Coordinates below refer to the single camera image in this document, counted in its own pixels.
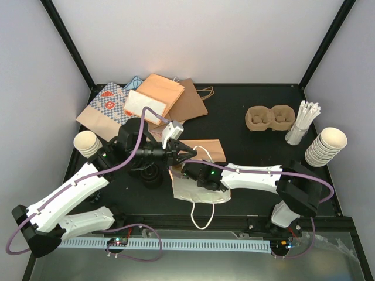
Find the left stack of paper cups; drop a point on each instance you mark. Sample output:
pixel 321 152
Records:
pixel 87 143

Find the left black frame post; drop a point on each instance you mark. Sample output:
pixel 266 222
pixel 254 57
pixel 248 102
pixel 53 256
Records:
pixel 68 41

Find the black frame post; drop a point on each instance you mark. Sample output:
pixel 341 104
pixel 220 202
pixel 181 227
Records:
pixel 329 37
pixel 68 41

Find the cup of white straws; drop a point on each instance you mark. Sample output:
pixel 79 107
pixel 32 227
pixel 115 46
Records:
pixel 307 112

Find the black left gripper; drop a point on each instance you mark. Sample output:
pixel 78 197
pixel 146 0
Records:
pixel 172 155

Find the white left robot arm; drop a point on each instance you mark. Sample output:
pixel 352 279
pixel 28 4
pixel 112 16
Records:
pixel 47 223

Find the orange kraft paper bag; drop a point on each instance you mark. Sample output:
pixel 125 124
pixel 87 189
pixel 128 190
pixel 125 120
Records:
pixel 186 189

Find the right black frame post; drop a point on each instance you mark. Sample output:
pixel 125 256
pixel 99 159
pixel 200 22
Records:
pixel 329 37

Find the stack of paper cups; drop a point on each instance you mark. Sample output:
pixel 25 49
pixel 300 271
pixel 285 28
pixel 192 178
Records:
pixel 87 143
pixel 325 147

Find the black cup lid stack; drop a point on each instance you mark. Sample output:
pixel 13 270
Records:
pixel 151 177

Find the cream cakes printed paper bag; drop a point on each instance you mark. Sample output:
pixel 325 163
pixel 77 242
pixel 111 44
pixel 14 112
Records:
pixel 157 132

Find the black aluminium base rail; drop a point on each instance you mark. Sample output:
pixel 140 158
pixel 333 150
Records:
pixel 255 226

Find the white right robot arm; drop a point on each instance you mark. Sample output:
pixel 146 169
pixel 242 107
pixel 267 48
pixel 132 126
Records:
pixel 298 188

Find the dark brown paper bag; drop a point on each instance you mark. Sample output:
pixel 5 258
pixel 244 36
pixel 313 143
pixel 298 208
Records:
pixel 190 104

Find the white slotted cable duct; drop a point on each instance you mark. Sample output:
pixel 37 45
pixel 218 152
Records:
pixel 168 244

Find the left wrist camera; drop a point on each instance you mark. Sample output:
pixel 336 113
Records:
pixel 173 130

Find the folded orange paper bag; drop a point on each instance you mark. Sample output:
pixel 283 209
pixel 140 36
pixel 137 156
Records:
pixel 157 92

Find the light blue paper bag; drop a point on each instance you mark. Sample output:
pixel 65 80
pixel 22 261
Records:
pixel 133 84

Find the blue checkered paper bag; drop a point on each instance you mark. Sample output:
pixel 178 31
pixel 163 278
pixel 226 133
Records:
pixel 105 113

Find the right stack of paper cups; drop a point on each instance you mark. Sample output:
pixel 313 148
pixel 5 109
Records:
pixel 325 147

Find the cardboard cup carrier stack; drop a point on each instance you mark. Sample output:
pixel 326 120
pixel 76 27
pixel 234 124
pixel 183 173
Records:
pixel 277 118

